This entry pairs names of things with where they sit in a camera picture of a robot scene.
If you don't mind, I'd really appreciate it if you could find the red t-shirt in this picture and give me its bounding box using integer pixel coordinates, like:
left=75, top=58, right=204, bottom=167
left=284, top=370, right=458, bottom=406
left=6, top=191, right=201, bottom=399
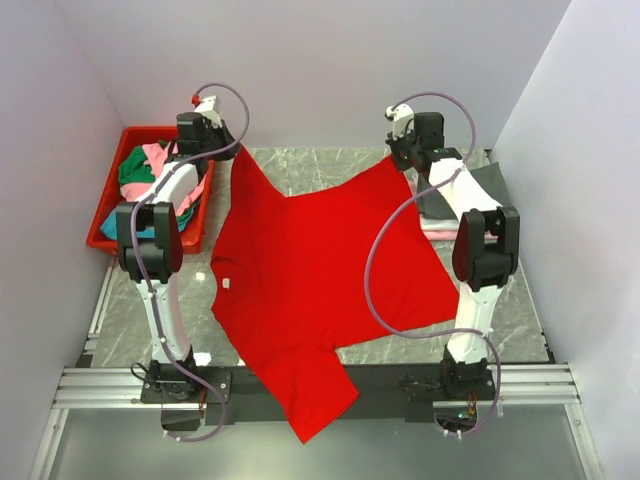
left=210, top=145, right=460, bottom=445

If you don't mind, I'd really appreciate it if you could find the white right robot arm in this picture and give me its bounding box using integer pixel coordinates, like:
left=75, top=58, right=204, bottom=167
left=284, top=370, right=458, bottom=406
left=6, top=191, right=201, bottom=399
left=385, top=104, right=520, bottom=400

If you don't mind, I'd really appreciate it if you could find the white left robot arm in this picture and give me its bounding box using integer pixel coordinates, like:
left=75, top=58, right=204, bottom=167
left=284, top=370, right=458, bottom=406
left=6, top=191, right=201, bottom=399
left=115, top=111, right=239, bottom=403

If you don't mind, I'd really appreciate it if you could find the crumpled pink t-shirt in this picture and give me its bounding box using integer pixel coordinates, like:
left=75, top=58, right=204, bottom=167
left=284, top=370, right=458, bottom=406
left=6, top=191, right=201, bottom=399
left=118, top=140, right=168, bottom=201

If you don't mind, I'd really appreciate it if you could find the crumpled green t-shirt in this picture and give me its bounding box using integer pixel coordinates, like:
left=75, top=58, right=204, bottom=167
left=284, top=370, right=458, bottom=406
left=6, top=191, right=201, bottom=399
left=118, top=140, right=204, bottom=232

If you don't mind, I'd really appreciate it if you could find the folded white t-shirt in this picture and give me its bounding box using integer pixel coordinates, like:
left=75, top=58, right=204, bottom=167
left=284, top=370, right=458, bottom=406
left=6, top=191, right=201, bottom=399
left=420, top=216, right=460, bottom=232

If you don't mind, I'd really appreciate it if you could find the folded dark grey t-shirt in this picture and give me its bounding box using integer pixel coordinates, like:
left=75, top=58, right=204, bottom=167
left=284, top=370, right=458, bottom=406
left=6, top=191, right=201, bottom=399
left=418, top=164, right=513, bottom=220

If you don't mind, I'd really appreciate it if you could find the folded pink t-shirt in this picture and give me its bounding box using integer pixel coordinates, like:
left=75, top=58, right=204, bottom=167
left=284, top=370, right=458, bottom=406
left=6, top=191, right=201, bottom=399
left=407, top=175, right=497, bottom=241

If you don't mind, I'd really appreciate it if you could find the red plastic bin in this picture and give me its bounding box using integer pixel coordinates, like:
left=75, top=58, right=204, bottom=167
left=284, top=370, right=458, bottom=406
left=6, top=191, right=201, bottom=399
left=85, top=125, right=216, bottom=256

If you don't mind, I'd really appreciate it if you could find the crumpled teal t-shirt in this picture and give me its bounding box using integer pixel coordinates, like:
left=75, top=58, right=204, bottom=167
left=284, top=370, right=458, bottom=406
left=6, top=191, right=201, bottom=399
left=100, top=208, right=155, bottom=241

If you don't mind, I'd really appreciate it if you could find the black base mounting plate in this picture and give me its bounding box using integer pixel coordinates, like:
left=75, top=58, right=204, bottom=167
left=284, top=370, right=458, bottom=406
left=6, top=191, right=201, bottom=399
left=140, top=361, right=499, bottom=440

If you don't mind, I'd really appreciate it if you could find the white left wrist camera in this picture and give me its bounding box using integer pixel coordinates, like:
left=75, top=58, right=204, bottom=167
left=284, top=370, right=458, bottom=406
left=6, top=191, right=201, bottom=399
left=192, top=94, right=222, bottom=128

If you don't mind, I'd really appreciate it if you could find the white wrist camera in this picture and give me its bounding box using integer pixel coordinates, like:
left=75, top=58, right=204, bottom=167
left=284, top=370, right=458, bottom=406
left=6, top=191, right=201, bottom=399
left=192, top=94, right=222, bottom=128
left=385, top=103, right=415, bottom=141

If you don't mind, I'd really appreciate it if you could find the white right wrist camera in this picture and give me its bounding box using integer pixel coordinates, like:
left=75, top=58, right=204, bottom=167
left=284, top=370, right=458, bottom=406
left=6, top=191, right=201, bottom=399
left=385, top=103, right=415, bottom=141

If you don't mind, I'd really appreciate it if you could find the aluminium frame rail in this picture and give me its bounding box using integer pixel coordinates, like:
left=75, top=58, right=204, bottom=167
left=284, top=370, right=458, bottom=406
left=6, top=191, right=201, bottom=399
left=53, top=364, right=580, bottom=416

